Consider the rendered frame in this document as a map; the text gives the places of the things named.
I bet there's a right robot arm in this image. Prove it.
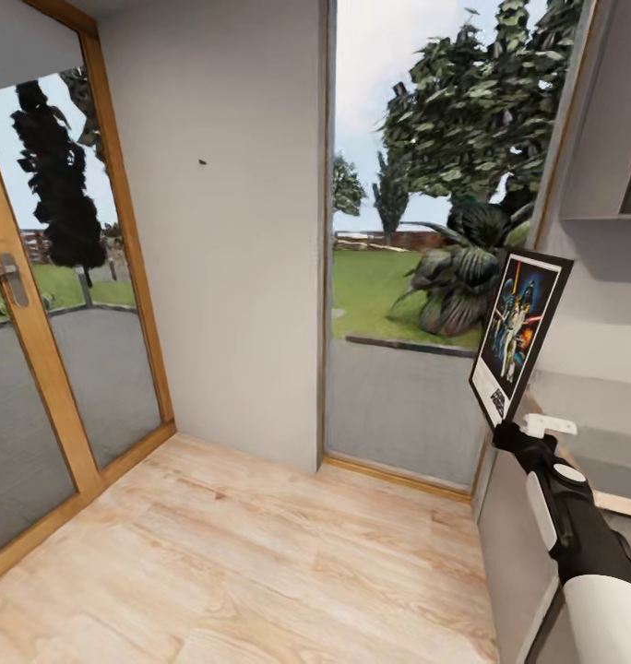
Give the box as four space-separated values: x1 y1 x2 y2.
492 413 631 664

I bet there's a poster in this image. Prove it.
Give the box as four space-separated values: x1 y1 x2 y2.
470 246 574 432

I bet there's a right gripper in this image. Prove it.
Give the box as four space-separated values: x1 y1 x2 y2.
492 423 558 461

